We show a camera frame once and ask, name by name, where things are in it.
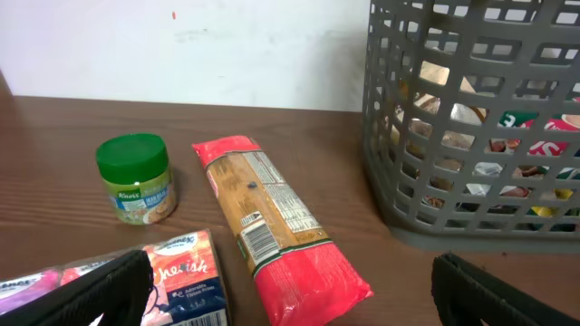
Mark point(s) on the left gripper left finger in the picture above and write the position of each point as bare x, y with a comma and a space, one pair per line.
117, 293

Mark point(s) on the beige coffee snack bag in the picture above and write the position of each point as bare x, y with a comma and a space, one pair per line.
430, 105

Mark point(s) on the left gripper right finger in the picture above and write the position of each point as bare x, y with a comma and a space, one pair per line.
466, 295

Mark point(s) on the Kleenex tissue multipack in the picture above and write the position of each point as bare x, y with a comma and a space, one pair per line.
187, 285

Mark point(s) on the green lid Knorr jar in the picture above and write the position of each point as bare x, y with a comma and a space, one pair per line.
136, 172

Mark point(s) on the grey plastic basket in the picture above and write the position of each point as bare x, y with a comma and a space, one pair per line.
470, 127

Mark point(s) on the orange spaghetti package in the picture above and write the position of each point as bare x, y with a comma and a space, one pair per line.
301, 275

